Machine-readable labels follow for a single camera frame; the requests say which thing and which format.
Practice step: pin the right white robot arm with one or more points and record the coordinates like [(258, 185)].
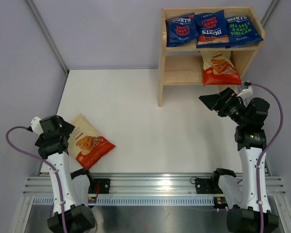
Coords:
[(248, 209)]

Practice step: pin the cream orange cassava chips bag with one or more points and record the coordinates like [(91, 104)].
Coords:
[(218, 68)]

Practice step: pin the wooden two-tier shelf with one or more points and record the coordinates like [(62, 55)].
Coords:
[(176, 68)]

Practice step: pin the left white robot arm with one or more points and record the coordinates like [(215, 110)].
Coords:
[(71, 213)]

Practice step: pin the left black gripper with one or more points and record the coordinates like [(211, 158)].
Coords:
[(66, 128)]

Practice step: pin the blue Burts chilli bag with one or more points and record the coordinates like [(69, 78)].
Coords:
[(181, 30), (212, 30)]

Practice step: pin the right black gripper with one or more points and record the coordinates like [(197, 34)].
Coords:
[(221, 101)]

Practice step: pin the blue Burts sea salt bag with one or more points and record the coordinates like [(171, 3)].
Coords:
[(241, 32)]

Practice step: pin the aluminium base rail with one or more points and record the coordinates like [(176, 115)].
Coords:
[(144, 190)]

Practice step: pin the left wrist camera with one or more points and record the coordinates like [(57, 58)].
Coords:
[(35, 126)]

